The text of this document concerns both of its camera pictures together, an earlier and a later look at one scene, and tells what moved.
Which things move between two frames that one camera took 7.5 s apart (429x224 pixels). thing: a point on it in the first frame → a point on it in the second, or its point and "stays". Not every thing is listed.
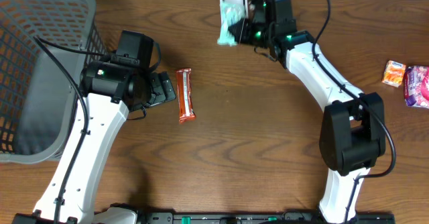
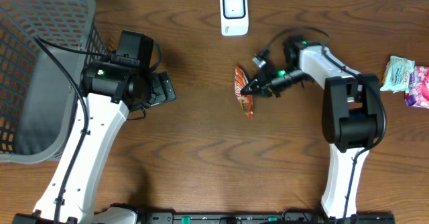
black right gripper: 242,37 → 265,86
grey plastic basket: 39,98 stays
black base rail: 257,218 stays
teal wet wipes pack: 230,13 → 397,74
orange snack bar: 185,95 → 240,82
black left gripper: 161,90 stays
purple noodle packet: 416,86 stays
